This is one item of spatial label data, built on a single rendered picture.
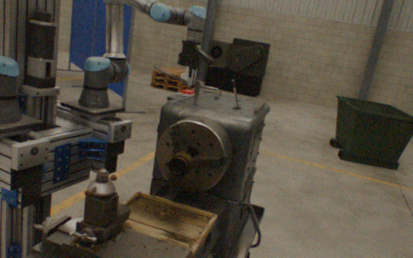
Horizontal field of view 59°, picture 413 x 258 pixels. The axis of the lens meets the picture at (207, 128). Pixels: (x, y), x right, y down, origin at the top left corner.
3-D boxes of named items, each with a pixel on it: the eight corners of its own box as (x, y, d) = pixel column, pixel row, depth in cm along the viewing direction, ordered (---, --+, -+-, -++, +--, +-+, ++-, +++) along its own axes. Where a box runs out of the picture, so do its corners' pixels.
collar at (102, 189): (97, 181, 111) (97, 172, 110) (120, 188, 109) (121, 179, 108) (81, 190, 104) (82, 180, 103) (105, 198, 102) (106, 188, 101)
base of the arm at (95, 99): (71, 102, 180) (72, 82, 177) (93, 99, 193) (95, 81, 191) (94, 110, 174) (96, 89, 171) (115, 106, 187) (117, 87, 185)
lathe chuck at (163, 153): (157, 169, 173) (174, 107, 164) (218, 196, 166) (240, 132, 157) (148, 175, 164) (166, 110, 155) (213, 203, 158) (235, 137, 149)
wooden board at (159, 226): (137, 198, 159) (138, 190, 158) (216, 223, 150) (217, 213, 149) (97, 231, 131) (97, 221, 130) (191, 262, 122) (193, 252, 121)
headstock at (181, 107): (187, 146, 238) (196, 87, 228) (259, 165, 226) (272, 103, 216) (145, 176, 183) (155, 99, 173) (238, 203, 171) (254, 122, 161)
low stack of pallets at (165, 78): (168, 82, 1043) (170, 67, 1032) (196, 87, 1023) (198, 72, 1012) (148, 86, 926) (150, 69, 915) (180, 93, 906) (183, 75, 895)
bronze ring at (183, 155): (176, 147, 152) (168, 153, 143) (197, 153, 149) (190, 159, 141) (173, 168, 154) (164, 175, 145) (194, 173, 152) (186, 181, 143)
